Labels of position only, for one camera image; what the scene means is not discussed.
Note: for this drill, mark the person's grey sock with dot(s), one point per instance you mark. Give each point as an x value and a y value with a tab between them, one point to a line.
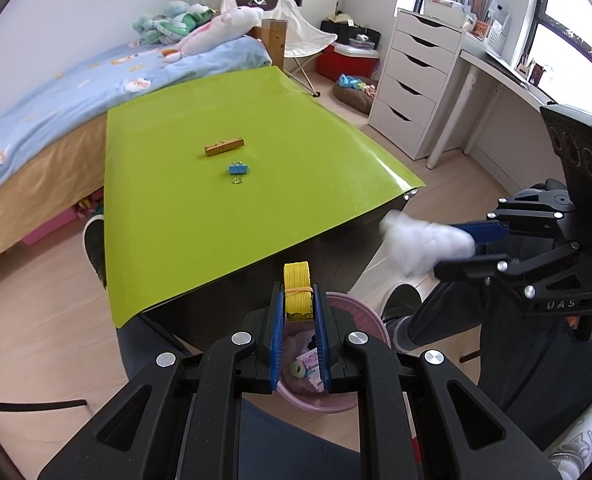
400	335

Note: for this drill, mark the pink plastic waste bin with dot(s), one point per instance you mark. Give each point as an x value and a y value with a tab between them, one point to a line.
316	404

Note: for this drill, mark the wooden bed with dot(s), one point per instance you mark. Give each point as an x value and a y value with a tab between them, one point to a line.
26	180

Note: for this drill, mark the blue binder clip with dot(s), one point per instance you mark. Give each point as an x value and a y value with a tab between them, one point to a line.
237	169

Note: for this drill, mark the lilac patterned packet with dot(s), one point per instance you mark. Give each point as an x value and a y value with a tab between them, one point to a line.
312	362

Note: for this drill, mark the wooden clothespin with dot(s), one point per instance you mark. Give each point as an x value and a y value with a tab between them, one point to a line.
224	146

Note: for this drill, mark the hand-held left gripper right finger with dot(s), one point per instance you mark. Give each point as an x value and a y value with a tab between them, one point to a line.
323	340

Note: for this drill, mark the pink storage box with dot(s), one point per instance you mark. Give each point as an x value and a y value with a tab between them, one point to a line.
51	227

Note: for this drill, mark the person's black right shoe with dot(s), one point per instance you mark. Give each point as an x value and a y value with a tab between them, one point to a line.
400	302

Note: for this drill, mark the white folding chair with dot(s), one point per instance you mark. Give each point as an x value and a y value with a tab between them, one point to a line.
306	37

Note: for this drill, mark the black bag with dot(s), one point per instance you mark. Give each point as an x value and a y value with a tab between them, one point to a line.
346	35

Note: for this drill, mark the red cooler box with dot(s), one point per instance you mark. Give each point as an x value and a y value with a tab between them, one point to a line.
341	65

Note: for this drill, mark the person's dark blue pants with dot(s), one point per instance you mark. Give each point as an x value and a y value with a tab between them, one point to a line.
500	340

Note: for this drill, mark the white sock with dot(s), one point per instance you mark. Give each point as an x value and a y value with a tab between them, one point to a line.
425	245

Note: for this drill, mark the green plush toys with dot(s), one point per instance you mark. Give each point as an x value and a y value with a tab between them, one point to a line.
171	22

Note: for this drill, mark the pink white plush toy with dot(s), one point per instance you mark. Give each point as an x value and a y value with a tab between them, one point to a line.
216	27

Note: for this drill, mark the yellow rubber band bundle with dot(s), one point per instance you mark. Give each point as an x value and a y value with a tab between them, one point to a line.
298	292

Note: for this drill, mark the light blue printed blanket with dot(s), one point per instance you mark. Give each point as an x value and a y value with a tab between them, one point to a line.
76	95

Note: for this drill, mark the straw hat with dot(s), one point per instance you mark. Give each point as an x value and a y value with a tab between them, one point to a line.
340	19

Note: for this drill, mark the person's black left shoe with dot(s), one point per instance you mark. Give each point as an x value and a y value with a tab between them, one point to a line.
95	250

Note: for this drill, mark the white drawer unit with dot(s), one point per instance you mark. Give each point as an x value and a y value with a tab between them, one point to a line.
415	80

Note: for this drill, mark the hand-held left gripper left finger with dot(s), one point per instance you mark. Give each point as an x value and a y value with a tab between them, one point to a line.
276	340

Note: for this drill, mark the white patterned jacket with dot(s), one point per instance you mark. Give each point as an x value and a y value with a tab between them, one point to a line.
580	435

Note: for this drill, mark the white desk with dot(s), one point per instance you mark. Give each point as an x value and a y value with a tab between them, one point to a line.
500	80

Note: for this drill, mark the brown pet bed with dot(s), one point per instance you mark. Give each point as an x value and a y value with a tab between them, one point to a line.
353	97

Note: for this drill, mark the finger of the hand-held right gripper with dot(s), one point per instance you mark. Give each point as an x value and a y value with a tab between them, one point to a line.
488	232
475	267

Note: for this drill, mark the person's black shoe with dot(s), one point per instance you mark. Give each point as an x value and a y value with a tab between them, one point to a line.
400	302
95	250

